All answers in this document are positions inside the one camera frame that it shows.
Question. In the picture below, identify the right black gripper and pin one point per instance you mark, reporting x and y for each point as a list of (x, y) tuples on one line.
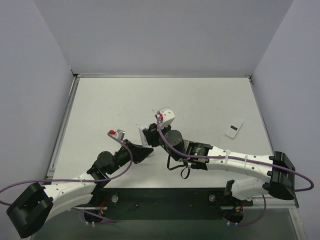
[(150, 136)]

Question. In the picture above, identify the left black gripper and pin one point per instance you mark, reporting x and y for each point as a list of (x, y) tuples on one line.
[(131, 149)]

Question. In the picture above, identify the white remote control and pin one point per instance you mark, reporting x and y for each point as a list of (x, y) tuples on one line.
[(144, 140)]

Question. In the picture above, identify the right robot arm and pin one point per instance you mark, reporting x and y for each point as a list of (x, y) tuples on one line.
[(266, 174)]

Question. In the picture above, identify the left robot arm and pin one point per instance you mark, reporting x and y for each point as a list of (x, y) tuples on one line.
[(39, 203)]

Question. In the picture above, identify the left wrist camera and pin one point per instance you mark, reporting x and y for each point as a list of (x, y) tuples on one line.
[(118, 134)]

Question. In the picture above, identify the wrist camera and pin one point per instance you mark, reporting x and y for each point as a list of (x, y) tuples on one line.
[(118, 134), (166, 116)]

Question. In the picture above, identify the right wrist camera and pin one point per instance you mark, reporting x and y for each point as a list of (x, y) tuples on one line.
[(166, 116)]

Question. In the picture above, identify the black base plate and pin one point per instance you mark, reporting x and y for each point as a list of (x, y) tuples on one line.
[(164, 203)]

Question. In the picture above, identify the aluminium frame rail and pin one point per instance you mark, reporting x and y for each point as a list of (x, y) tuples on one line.
[(83, 133)]

